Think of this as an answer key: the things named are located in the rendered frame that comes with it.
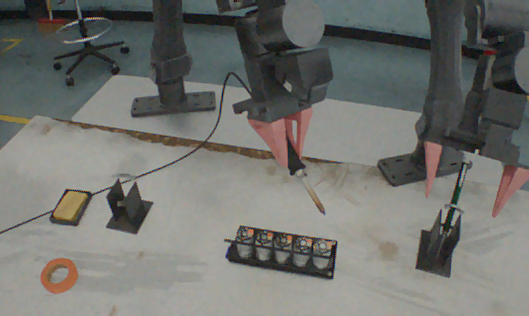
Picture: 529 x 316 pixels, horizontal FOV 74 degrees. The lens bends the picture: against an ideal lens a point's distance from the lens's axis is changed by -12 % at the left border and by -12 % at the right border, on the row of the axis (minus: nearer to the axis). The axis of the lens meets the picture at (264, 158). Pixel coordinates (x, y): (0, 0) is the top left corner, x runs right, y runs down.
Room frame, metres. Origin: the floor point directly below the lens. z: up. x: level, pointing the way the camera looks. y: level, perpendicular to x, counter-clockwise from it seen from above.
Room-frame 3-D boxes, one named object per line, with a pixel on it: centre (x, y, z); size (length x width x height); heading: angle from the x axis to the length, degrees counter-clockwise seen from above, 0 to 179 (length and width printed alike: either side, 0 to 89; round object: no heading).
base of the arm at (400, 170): (0.56, -0.32, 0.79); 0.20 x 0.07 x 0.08; 105
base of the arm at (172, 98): (0.78, 0.21, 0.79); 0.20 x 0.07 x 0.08; 97
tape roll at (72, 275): (0.30, 0.32, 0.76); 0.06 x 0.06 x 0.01
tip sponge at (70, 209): (0.45, 0.35, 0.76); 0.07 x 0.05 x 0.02; 174
